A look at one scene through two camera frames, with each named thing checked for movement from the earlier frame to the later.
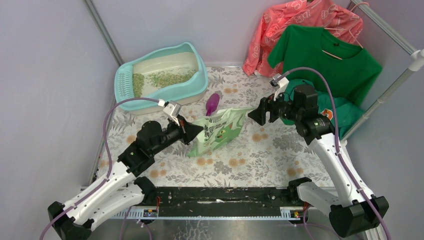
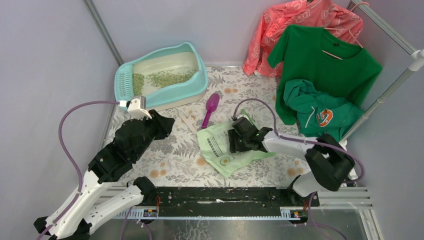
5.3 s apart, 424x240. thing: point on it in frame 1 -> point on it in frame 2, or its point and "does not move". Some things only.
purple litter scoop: (212, 103) does not move
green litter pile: (160, 79) does not move
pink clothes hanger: (345, 29) does not move
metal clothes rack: (416, 61) does not move
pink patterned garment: (269, 20) does not move
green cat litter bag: (218, 129) -> (214, 144)
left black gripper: (189, 131) -> (165, 125)
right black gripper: (266, 104) -> (233, 136)
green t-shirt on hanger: (353, 70) does not move
